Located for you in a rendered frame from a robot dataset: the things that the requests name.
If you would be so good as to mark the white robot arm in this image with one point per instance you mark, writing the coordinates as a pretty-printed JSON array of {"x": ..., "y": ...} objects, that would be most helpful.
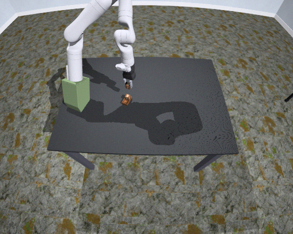
[{"x": 73, "y": 34}]

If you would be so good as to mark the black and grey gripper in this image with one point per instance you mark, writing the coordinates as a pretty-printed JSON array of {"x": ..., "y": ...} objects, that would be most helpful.
[{"x": 127, "y": 66}]

